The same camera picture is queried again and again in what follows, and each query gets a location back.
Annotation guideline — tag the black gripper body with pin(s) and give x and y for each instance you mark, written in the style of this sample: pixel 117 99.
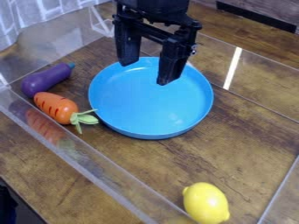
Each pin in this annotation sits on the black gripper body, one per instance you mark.
pixel 138 14

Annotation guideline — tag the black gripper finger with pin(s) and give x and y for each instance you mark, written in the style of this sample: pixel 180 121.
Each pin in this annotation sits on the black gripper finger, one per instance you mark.
pixel 129 41
pixel 180 46

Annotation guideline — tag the orange toy carrot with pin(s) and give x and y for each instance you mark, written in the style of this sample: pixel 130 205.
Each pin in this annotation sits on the orange toy carrot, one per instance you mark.
pixel 63 110

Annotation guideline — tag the blue round plate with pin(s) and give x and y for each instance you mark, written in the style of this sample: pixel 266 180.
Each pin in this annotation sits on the blue round plate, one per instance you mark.
pixel 140 108

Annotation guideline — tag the purple toy eggplant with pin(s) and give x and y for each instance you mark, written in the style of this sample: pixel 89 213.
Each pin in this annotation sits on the purple toy eggplant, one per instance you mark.
pixel 39 82

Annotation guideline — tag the white grid curtain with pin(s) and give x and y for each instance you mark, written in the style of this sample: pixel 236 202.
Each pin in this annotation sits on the white grid curtain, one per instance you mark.
pixel 22 13

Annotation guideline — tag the yellow toy lemon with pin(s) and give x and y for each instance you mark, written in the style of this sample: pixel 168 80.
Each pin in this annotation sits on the yellow toy lemon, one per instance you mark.
pixel 206 203

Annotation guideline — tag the clear acrylic enclosure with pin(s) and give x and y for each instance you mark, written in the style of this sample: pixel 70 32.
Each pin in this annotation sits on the clear acrylic enclosure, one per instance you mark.
pixel 90 176

